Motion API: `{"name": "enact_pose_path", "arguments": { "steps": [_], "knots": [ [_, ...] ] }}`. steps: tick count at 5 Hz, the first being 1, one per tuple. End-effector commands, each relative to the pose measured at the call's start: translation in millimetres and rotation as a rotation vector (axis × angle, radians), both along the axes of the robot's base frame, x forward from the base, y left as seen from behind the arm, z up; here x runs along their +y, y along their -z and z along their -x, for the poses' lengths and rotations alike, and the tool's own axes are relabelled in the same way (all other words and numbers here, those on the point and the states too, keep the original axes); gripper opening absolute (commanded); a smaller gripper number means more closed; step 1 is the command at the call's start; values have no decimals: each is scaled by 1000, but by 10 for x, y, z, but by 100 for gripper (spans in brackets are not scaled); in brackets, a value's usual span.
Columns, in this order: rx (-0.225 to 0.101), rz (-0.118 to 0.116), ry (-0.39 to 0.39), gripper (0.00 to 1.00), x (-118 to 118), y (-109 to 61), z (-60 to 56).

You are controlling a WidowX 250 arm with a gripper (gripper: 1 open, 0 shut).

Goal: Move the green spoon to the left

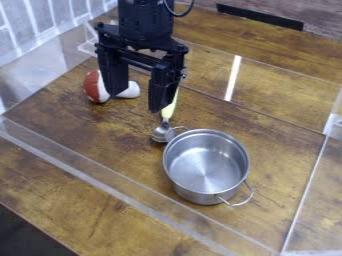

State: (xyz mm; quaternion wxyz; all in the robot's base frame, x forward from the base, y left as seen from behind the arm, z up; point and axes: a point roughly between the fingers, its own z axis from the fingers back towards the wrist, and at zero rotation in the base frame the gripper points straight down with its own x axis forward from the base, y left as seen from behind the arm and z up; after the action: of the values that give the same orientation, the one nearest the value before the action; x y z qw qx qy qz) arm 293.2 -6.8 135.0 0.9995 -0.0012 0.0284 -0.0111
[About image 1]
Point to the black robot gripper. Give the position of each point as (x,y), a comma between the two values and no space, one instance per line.
(141,41)

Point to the green handled metal spoon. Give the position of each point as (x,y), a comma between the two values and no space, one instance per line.
(162,131)

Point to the stainless steel pot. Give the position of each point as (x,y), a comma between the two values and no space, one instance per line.
(206,163)

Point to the red white toy mushroom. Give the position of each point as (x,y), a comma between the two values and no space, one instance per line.
(96,92)

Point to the clear acrylic triangular stand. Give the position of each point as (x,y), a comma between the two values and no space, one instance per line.
(87,46)

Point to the black strip on table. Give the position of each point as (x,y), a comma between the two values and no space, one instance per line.
(261,17)

